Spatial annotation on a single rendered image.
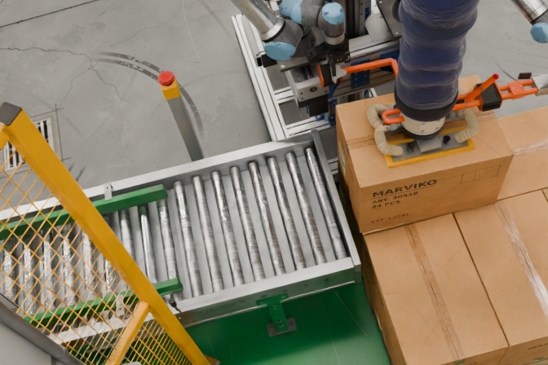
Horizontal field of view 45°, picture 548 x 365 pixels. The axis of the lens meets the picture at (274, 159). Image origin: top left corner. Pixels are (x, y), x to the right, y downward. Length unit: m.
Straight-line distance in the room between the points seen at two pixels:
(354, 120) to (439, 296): 0.79
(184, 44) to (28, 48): 1.06
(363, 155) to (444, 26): 0.74
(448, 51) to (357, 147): 0.63
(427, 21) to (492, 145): 0.78
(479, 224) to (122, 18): 2.78
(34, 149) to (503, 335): 1.92
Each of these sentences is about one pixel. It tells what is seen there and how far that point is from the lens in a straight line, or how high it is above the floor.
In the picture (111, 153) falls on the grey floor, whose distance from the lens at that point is 3.98.
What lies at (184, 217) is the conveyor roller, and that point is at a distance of 3.00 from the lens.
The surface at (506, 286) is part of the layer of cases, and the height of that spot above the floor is 0.54.
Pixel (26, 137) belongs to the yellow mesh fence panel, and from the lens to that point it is 1.51.
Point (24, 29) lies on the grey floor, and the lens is 4.87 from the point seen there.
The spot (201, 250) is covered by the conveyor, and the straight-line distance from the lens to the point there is 2.98.
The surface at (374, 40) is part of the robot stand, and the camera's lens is 2.94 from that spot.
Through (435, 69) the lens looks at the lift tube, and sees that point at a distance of 2.22.
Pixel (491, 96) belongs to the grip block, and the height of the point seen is 1.09.
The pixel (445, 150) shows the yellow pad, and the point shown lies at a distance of 2.60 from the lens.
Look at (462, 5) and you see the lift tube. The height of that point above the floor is 1.73.
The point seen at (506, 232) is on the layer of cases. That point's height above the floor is 0.54.
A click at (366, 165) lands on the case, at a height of 0.94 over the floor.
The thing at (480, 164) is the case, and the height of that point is 0.92.
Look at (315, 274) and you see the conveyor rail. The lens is 2.75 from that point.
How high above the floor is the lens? 3.15
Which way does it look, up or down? 58 degrees down
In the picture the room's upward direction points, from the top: 12 degrees counter-clockwise
